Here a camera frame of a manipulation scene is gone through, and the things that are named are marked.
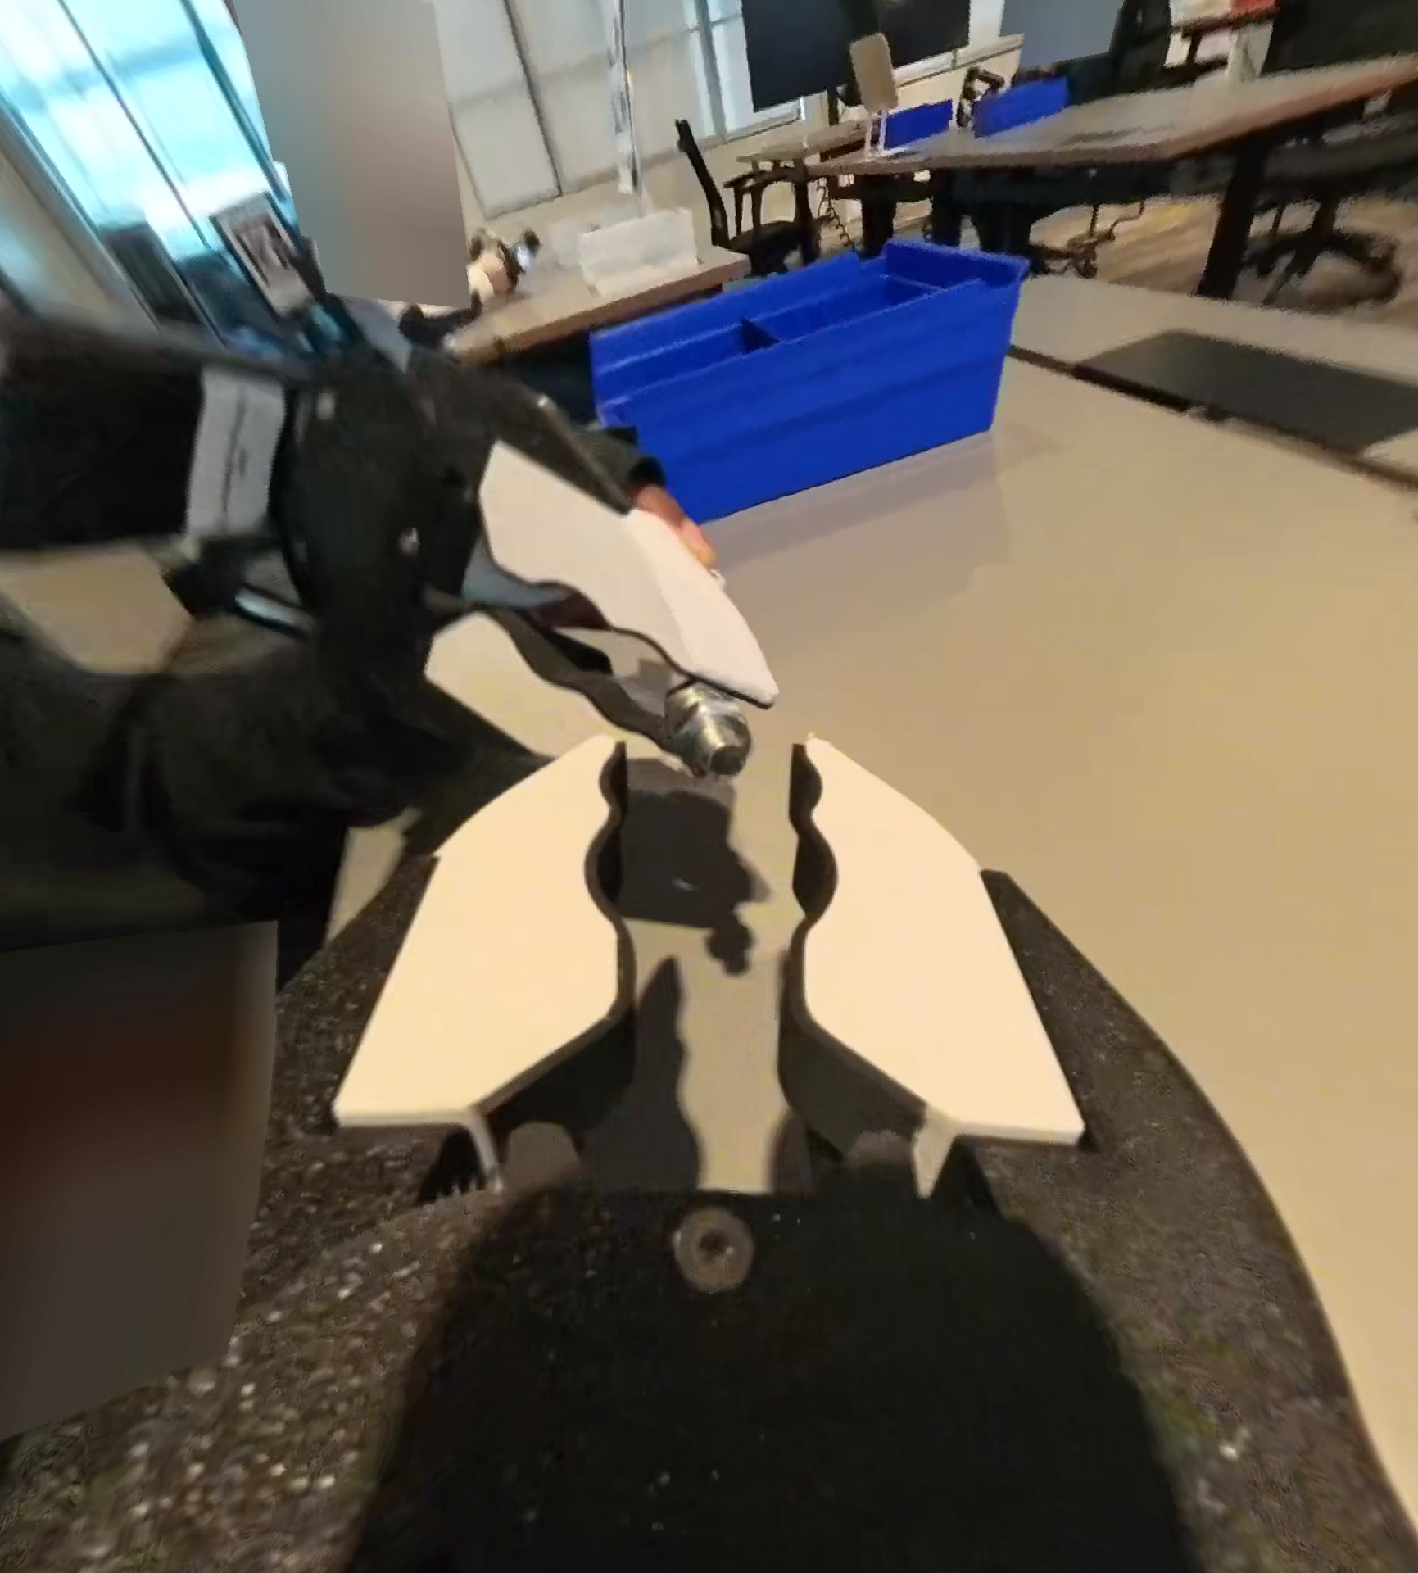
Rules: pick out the wooden office desk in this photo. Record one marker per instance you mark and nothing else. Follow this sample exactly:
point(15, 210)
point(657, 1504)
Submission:
point(611, 302)
point(1089, 130)

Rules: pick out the beige tablet on stand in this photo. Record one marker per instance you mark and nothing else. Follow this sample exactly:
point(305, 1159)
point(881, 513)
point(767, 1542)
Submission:
point(872, 74)

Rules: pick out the person's left hand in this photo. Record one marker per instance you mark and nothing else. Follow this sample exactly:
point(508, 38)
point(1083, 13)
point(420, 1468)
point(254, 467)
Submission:
point(678, 523)

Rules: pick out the black wall monitor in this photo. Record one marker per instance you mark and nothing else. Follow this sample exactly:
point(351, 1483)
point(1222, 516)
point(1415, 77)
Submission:
point(844, 49)

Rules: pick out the black mesh office chair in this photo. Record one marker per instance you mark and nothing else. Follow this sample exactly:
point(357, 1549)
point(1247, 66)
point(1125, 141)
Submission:
point(1348, 159)

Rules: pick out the silver hex bolt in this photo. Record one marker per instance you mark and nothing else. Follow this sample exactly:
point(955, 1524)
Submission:
point(719, 744)

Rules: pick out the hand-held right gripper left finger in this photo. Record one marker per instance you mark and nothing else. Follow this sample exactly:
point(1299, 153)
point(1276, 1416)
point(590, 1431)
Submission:
point(500, 970)

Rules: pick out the black desk mat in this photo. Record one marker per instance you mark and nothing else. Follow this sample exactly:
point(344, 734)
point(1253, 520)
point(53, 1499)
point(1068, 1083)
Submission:
point(1274, 393)

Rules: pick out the clear plastic box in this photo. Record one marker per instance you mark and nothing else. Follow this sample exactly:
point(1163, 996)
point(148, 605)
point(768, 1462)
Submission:
point(641, 253)

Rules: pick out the blue plastic bin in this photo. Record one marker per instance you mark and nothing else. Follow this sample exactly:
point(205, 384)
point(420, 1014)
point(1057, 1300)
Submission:
point(808, 369)

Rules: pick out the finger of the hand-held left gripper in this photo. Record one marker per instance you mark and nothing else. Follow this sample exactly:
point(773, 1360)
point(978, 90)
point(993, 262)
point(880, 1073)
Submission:
point(500, 670)
point(660, 590)

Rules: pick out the silver hex nut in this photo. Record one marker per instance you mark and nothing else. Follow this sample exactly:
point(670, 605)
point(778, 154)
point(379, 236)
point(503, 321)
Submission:
point(687, 710)

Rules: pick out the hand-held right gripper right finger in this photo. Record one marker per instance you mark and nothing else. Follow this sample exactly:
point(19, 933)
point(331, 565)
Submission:
point(917, 970)

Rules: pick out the small blue bin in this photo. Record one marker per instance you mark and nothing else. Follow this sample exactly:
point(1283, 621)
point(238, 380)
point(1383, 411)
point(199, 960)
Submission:
point(1022, 105)
point(917, 123)

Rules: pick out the person's left forearm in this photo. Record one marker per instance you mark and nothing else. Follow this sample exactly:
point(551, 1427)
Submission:
point(168, 787)

